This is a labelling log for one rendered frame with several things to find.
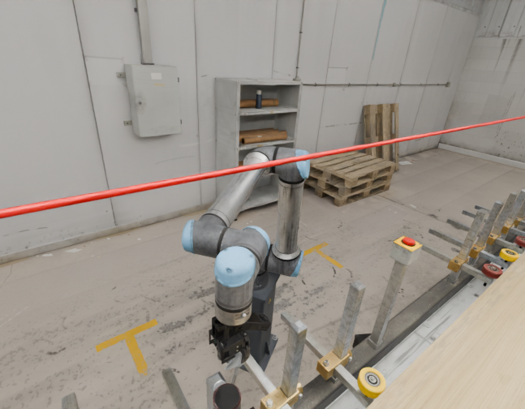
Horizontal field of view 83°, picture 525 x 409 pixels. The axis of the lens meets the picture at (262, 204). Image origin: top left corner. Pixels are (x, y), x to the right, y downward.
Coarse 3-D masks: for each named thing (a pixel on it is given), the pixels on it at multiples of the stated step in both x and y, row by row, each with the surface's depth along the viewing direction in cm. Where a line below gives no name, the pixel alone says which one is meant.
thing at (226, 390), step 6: (222, 390) 64; (228, 390) 64; (234, 390) 64; (216, 396) 63; (222, 396) 63; (228, 396) 63; (234, 396) 63; (216, 402) 62; (222, 402) 62; (228, 402) 62; (234, 402) 62; (222, 408) 61; (228, 408) 61
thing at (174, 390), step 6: (162, 372) 93; (168, 372) 94; (168, 378) 92; (174, 378) 92; (168, 384) 90; (174, 384) 90; (168, 390) 91; (174, 390) 89; (180, 390) 89; (174, 396) 87; (180, 396) 87; (174, 402) 86; (180, 402) 86; (186, 402) 86; (180, 408) 84; (186, 408) 84
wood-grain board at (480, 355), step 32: (512, 288) 134; (480, 320) 116; (512, 320) 117; (448, 352) 102; (480, 352) 102; (512, 352) 103; (416, 384) 91; (448, 384) 91; (480, 384) 92; (512, 384) 93
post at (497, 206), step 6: (498, 204) 161; (492, 210) 164; (498, 210) 162; (492, 216) 165; (486, 222) 168; (492, 222) 165; (486, 228) 168; (492, 228) 168; (480, 234) 171; (486, 234) 169; (480, 240) 172; (486, 240) 172; (480, 246) 173; (474, 264) 178
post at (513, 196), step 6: (516, 192) 175; (510, 198) 176; (516, 198) 176; (510, 204) 177; (504, 210) 180; (510, 210) 180; (504, 216) 181; (498, 222) 184; (504, 222) 183; (498, 228) 185; (498, 234) 186; (486, 246) 192; (492, 246) 190
